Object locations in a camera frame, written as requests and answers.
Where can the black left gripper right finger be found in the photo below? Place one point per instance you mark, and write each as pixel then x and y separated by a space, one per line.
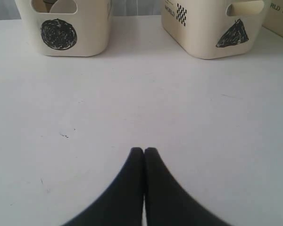
pixel 166 202

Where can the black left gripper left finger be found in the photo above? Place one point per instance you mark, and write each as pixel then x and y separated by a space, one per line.
pixel 121 204

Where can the cream bin with triangle mark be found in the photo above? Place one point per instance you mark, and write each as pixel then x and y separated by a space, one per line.
pixel 210 29

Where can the cream bin with circle mark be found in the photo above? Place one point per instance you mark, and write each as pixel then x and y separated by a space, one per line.
pixel 73 28

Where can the cream bin with square mark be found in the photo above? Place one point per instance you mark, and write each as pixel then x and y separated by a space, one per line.
pixel 274 17

